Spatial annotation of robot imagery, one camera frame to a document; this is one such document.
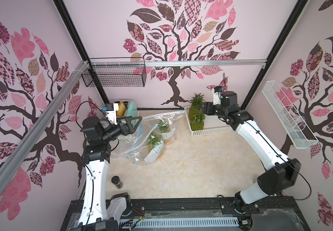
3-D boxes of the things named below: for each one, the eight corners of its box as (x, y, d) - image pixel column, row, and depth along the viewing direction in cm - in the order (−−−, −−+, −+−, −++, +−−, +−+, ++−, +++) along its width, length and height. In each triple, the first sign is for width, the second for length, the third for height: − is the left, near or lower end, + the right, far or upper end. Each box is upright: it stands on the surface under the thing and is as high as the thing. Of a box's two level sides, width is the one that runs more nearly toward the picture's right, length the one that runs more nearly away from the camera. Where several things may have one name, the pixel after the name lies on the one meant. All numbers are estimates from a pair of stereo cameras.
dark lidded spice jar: (116, 188, 83) (110, 183, 74) (117, 181, 85) (112, 175, 77) (122, 188, 83) (117, 183, 74) (124, 181, 85) (118, 175, 77)
